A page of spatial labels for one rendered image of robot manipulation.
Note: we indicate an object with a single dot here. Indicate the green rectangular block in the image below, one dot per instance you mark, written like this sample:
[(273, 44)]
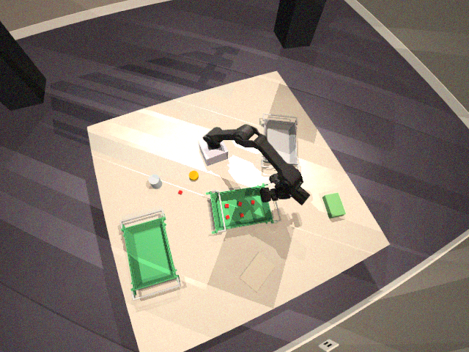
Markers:
[(333, 205)]

